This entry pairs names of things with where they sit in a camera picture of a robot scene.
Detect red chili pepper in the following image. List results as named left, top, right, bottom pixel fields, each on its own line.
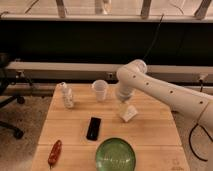
left=48, top=140, right=62, bottom=168

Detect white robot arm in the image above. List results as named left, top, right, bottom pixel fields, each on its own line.
left=115, top=59, right=213, bottom=132

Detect clear plastic cup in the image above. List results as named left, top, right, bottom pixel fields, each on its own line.
left=92, top=80, right=108, bottom=102

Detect white rectangular box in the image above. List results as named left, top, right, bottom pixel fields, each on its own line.
left=119, top=104, right=138, bottom=122

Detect black rectangular phone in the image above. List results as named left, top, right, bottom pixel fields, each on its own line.
left=86, top=117, right=101, bottom=141

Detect black office chair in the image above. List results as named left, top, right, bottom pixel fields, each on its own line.
left=0, top=52, right=26, bottom=140

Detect black hanging cable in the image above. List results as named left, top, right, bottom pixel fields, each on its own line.
left=141, top=13, right=166, bottom=62

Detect black floor cables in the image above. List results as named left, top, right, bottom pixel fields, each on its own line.
left=188, top=123, right=213, bottom=163

